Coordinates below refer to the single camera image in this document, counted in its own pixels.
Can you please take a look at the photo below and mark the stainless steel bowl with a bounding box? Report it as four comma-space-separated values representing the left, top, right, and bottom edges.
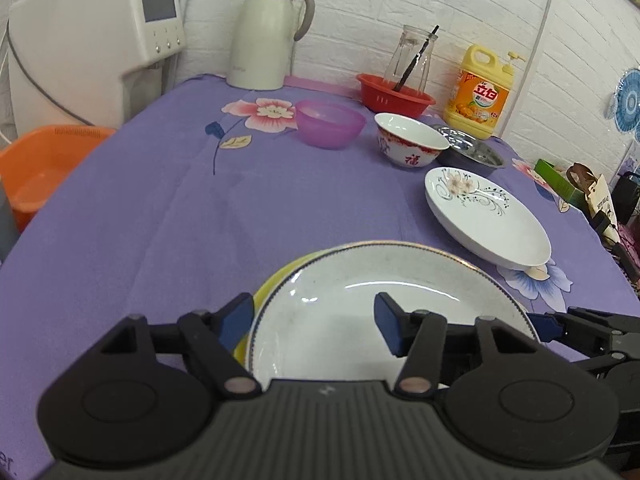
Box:
432, 124, 507, 178

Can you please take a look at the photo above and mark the white plate with dark rim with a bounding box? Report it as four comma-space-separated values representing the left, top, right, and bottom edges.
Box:
247, 241, 537, 387

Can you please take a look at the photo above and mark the white wall conduit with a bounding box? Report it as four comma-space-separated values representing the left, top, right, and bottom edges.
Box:
499, 0, 559, 137

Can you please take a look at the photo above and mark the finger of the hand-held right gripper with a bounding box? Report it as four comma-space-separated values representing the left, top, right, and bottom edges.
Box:
527, 306, 640, 379

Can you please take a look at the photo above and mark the purple floral tablecloth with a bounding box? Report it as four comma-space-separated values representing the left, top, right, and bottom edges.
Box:
0, 74, 640, 413

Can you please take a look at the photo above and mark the white and brown paper bag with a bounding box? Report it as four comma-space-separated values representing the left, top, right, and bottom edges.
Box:
565, 162, 619, 242

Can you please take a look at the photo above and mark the white thermos jug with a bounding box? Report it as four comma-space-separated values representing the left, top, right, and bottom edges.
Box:
226, 0, 316, 92

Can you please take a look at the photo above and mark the glass carafe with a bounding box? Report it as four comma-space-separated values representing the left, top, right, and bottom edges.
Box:
384, 25, 433, 92

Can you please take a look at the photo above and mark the black appliance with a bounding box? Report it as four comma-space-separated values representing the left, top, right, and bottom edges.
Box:
612, 172, 640, 227

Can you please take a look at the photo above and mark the dark patterned cloth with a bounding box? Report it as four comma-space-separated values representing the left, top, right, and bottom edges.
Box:
599, 220, 640, 302

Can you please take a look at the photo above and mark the black stirring stick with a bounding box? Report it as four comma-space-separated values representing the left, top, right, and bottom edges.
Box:
392, 23, 441, 93

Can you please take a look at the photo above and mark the purple plastic bowl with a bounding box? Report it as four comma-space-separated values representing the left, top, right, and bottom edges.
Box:
294, 99, 367, 150

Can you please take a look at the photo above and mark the red plastic basket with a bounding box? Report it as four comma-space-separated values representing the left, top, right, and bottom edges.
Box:
356, 73, 436, 117

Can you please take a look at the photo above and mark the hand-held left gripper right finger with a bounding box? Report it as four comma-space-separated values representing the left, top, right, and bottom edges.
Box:
374, 291, 544, 403

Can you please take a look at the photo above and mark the yellow plate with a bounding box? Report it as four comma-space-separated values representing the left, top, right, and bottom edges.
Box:
232, 246, 353, 367

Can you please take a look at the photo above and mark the large blue round wall decoration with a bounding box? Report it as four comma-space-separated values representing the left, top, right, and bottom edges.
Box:
606, 67, 640, 137

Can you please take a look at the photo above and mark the grey cable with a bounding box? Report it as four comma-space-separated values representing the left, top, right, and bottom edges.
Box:
6, 22, 98, 127

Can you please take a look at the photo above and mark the orange plastic basin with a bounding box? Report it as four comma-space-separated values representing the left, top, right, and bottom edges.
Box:
0, 125, 117, 234

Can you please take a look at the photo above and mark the white floral plate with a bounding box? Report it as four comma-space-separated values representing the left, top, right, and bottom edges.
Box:
424, 166, 552, 271

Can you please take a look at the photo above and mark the yellow detergent bottle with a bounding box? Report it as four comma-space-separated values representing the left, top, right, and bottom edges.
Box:
443, 44, 526, 140

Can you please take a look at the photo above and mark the white bowl with red print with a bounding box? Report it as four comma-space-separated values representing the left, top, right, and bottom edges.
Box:
374, 112, 451, 170

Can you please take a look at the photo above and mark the white water dispenser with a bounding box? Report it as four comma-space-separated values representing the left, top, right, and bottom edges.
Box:
7, 0, 194, 134

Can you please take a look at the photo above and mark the green box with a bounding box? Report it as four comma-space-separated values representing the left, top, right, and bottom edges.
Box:
534, 159, 589, 211

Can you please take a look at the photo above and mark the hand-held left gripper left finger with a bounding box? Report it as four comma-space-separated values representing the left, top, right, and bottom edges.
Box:
97, 292, 262, 401

